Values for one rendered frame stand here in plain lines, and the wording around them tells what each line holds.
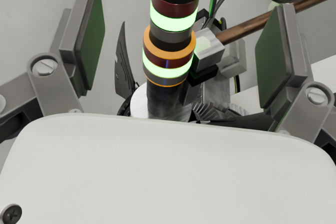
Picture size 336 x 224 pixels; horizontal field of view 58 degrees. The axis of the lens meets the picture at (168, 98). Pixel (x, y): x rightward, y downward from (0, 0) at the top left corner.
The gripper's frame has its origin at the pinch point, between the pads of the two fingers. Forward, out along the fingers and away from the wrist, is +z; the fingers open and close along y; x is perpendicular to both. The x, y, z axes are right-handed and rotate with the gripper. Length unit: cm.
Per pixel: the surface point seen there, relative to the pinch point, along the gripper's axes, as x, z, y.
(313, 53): -96, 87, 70
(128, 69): -49, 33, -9
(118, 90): -67, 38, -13
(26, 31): -165, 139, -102
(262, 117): -30.5, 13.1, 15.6
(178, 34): -6.2, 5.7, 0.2
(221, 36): -11.1, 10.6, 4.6
